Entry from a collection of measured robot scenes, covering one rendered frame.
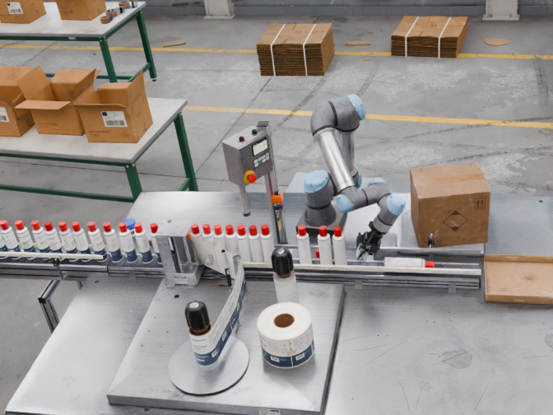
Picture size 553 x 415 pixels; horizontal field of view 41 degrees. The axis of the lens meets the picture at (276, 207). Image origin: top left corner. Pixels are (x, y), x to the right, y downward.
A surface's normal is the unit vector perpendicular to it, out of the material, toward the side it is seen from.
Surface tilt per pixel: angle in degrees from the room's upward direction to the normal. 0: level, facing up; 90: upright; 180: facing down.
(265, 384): 0
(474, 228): 90
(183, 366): 0
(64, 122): 90
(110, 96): 89
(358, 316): 0
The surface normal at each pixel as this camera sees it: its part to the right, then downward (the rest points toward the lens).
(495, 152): -0.12, -0.82
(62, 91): -0.31, 0.56
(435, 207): 0.00, 0.56
